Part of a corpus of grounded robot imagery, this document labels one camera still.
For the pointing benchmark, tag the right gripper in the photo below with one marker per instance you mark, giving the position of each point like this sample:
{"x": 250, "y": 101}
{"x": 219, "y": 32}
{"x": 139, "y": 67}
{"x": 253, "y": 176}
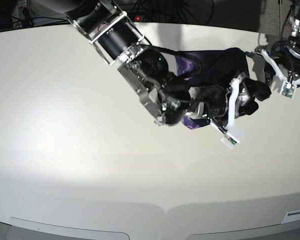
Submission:
{"x": 222, "y": 103}

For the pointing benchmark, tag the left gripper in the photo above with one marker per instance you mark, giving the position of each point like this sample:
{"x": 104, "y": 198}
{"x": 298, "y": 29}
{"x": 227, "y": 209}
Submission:
{"x": 266, "y": 69}

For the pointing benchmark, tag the black T-shirt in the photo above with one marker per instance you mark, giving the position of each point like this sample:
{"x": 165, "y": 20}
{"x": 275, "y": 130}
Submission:
{"x": 214, "y": 67}

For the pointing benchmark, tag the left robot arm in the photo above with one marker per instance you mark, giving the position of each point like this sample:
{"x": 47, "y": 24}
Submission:
{"x": 289, "y": 31}

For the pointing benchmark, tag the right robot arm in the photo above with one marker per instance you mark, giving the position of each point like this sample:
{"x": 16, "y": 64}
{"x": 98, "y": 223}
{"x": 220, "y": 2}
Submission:
{"x": 161, "y": 77}

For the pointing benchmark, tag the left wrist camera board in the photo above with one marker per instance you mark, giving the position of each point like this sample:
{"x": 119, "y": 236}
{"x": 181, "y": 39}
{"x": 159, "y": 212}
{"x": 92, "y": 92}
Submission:
{"x": 287, "y": 89}

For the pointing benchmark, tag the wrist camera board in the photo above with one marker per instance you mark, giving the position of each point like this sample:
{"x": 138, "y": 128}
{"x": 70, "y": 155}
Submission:
{"x": 229, "y": 141}
{"x": 287, "y": 89}

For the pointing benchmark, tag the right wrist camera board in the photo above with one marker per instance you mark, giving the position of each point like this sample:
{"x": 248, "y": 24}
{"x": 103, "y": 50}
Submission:
{"x": 229, "y": 141}

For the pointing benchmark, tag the black power strip red switch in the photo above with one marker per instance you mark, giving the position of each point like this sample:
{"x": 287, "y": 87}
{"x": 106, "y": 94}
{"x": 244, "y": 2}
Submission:
{"x": 136, "y": 18}

